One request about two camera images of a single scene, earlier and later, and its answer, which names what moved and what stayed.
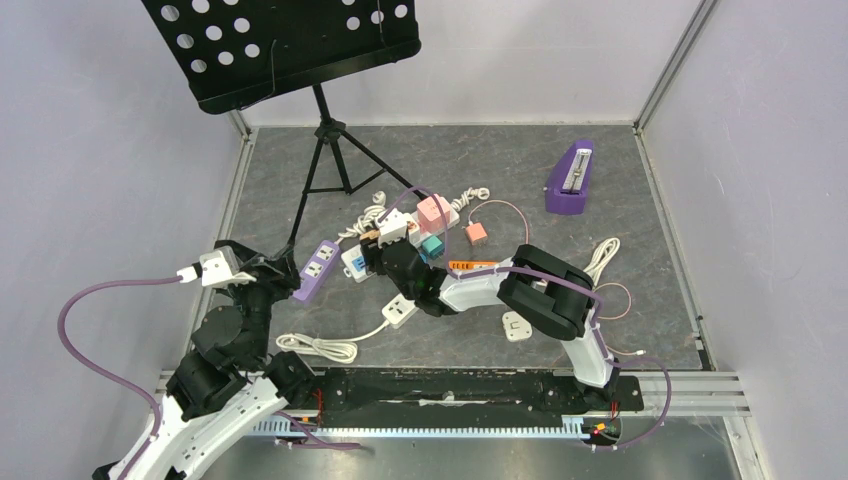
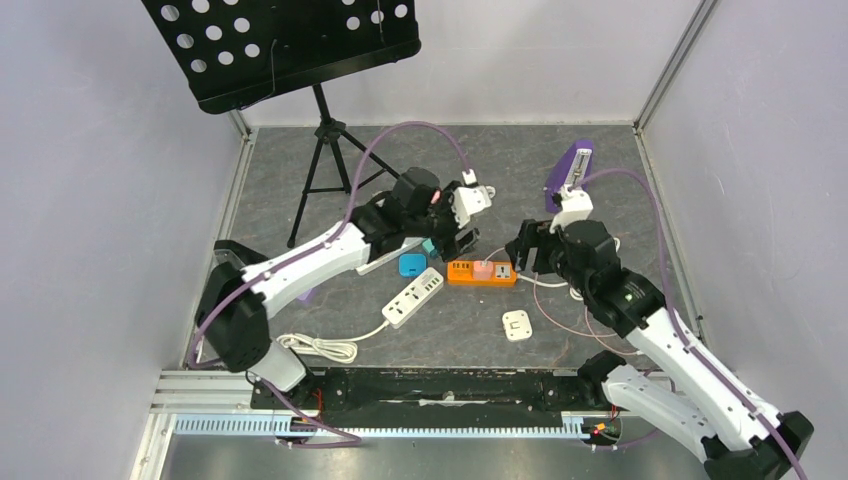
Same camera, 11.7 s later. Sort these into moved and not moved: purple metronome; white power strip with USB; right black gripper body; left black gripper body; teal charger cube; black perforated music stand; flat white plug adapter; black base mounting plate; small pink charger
Moved: left black gripper body; right black gripper body; small pink charger
Not moved: purple metronome; teal charger cube; black perforated music stand; black base mounting plate; white power strip with USB; flat white plug adapter
